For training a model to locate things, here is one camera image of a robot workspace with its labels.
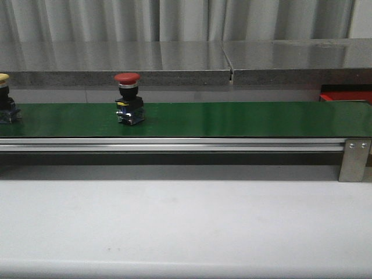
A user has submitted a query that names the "green conveyor belt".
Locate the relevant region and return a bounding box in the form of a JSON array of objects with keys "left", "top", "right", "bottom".
[{"left": 1, "top": 101, "right": 371, "bottom": 138}]

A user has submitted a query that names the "red plastic tray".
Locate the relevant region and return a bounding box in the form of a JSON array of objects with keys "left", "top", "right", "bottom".
[{"left": 320, "top": 91, "right": 371, "bottom": 104}]

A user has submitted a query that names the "grey stone counter right slab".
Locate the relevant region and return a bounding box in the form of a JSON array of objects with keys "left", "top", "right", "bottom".
[{"left": 223, "top": 38, "right": 371, "bottom": 85}]

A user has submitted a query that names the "grey stone counter slab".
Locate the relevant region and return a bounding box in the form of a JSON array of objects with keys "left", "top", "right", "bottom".
[
  {"left": 1, "top": 41, "right": 230, "bottom": 88},
  {"left": 223, "top": 38, "right": 371, "bottom": 85}
]

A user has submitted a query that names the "grey stone counter left slab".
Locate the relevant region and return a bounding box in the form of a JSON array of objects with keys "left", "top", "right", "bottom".
[{"left": 1, "top": 41, "right": 230, "bottom": 88}]

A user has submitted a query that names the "grey pleated curtain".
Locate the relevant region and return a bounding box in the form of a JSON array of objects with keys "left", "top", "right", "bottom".
[{"left": 1, "top": 1, "right": 355, "bottom": 42}]

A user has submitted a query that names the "steel conveyor support bracket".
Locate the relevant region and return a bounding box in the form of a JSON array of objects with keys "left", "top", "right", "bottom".
[{"left": 338, "top": 138, "right": 371, "bottom": 183}]

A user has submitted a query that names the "aluminium conveyor frame rail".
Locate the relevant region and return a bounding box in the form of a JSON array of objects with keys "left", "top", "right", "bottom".
[{"left": 1, "top": 137, "right": 346, "bottom": 152}]

